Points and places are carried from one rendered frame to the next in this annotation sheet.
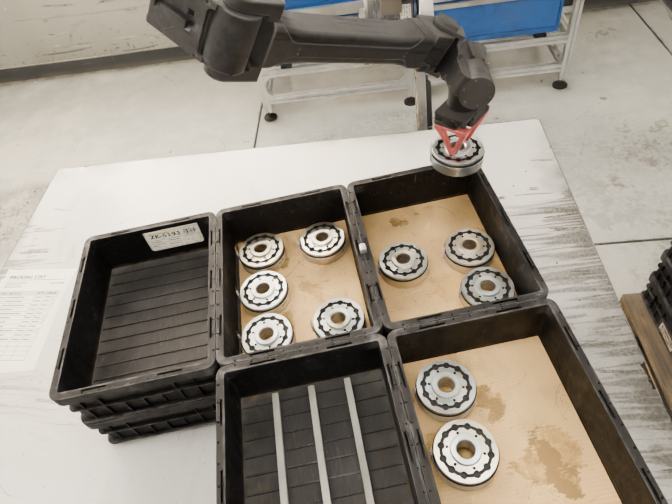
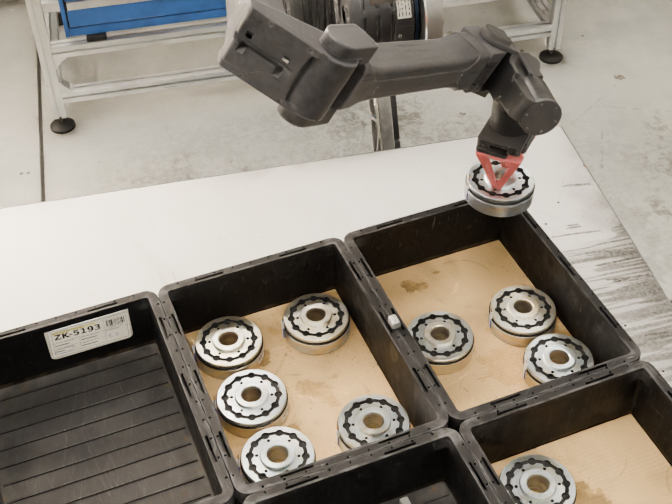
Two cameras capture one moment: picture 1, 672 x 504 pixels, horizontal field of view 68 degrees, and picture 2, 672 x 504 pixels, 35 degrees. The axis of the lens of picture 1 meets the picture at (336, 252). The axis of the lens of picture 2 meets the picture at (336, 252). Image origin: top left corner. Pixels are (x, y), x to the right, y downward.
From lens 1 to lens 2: 0.62 m
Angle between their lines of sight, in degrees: 15
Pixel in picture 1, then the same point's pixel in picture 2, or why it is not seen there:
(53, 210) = not seen: outside the picture
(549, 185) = (594, 220)
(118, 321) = (24, 471)
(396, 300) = not seen: hidden behind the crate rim
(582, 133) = (598, 134)
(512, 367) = (609, 455)
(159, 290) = (76, 418)
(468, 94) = (531, 119)
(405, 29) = (458, 48)
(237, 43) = (334, 89)
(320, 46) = (394, 81)
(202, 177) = (53, 242)
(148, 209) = not seen: outside the picture
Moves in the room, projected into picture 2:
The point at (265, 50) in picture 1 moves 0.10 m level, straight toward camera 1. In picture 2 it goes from (349, 91) to (391, 142)
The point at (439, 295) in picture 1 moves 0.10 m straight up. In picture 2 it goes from (496, 378) to (502, 333)
